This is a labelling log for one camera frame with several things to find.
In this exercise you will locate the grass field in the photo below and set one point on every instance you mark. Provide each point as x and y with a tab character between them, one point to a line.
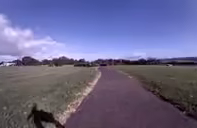
26	90
172	81

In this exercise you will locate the row of trees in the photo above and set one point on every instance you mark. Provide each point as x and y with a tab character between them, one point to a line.
82	61

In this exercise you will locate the white buildings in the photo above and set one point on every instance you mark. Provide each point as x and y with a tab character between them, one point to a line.
6	64

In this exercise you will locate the pale sandy path edge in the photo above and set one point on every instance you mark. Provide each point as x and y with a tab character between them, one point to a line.
82	96

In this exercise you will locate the dark asphalt path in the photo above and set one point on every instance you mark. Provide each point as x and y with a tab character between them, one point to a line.
119	103

